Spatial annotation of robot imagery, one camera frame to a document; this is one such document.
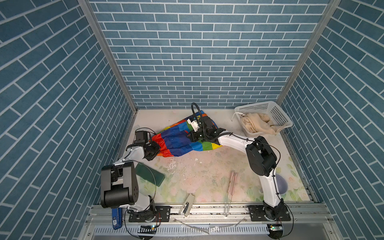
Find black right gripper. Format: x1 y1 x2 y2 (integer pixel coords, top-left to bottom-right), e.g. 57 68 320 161
184 129 209 143

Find rainbow striped shorts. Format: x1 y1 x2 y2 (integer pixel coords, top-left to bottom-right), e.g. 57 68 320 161
152 111 221 158

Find beige shorts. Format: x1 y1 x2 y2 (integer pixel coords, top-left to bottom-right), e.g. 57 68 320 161
240 113 287 135

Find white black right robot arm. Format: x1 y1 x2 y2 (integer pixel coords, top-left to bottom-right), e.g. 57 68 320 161
187 116 284 209

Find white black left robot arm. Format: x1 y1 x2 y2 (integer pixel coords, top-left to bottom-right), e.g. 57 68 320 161
101 128 165 214

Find dark green rectangular block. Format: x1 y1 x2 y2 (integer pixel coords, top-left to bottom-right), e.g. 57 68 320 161
136 163 166 187

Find white plastic laundry basket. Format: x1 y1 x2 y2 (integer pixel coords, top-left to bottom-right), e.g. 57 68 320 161
233 101 294 137

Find blue handheld tool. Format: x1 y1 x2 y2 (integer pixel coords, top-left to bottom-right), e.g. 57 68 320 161
112 208 123 230

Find lavender bowl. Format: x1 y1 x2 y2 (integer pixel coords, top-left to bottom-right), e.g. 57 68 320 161
276 174 288 195

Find clear plastic strip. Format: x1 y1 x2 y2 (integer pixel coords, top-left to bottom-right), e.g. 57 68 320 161
171 218 246 235

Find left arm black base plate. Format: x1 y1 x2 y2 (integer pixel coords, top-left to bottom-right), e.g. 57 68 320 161
128 206 171 223

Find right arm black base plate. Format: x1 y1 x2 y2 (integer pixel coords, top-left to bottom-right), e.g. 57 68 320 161
247 203 292 222

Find aluminium front rail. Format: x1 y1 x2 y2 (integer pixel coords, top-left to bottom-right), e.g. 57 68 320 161
85 201 334 226

